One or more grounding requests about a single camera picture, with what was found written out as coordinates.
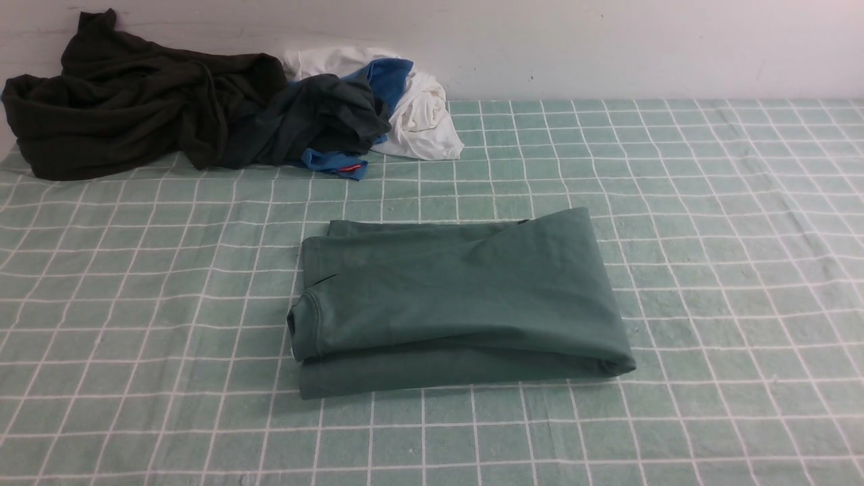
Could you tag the green long-sleeved shirt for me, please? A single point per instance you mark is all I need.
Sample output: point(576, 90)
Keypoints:
point(408, 306)

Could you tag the white crumpled garment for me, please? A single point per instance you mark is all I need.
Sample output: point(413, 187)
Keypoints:
point(421, 125)

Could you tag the dark grey-green crumpled garment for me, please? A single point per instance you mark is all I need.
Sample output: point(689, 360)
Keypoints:
point(322, 113)

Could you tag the blue crumpled garment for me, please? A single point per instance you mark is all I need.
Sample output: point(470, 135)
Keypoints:
point(387, 78)

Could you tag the green checkered tablecloth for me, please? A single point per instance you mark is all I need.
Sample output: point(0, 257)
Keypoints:
point(143, 335)

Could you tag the dark brown crumpled garment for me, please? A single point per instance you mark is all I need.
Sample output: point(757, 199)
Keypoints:
point(122, 102)

